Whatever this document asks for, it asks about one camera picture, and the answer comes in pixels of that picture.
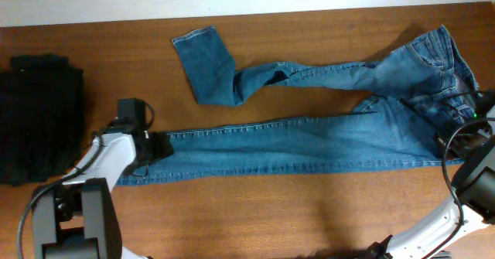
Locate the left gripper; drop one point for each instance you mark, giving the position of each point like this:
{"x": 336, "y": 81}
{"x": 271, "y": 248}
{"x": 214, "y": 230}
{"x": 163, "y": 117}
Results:
{"x": 155, "y": 148}

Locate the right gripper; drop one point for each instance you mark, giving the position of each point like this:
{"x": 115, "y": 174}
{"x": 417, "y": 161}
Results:
{"x": 463, "y": 160}

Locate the blue denim jeans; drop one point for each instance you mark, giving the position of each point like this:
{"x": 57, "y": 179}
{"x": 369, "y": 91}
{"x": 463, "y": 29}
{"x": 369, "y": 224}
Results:
{"x": 419, "y": 92}

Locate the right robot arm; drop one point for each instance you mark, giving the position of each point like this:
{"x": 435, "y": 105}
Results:
{"x": 468, "y": 171}

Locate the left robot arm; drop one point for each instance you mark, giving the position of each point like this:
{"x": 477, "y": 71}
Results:
{"x": 74, "y": 217}

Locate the black folded garment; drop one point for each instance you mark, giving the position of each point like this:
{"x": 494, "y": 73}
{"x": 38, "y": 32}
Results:
{"x": 42, "y": 118}

